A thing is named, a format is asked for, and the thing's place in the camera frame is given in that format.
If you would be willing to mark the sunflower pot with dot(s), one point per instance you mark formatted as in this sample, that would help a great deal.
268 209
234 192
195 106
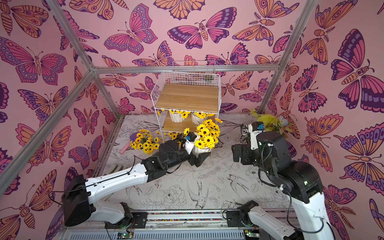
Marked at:
199 117
145 142
207 136
178 137
176 116

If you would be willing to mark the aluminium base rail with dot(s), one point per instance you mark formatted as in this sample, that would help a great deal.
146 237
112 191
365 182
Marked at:
183 225

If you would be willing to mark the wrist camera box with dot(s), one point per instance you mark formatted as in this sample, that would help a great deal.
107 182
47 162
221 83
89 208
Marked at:
254 129
190 142

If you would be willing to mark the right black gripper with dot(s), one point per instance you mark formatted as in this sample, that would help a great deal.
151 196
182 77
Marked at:
238 153

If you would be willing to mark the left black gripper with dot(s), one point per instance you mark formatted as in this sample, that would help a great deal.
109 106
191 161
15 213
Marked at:
199 160

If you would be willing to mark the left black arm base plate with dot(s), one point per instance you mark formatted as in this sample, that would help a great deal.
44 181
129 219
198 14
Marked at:
138 220

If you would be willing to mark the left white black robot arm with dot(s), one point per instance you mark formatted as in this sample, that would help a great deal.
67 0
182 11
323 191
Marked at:
82 198

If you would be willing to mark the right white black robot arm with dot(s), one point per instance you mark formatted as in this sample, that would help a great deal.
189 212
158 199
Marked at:
300 181

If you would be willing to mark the white wire wooden shelf rack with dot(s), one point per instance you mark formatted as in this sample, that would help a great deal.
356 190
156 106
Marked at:
190 92

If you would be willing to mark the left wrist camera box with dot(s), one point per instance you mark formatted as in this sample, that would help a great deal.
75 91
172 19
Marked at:
190 142

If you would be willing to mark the green striped leafy plant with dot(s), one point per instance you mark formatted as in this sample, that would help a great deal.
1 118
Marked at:
271 124

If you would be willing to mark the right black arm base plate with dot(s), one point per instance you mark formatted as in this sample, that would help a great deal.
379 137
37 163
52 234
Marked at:
237 218

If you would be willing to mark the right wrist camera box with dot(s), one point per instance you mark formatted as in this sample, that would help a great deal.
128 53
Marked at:
254 129

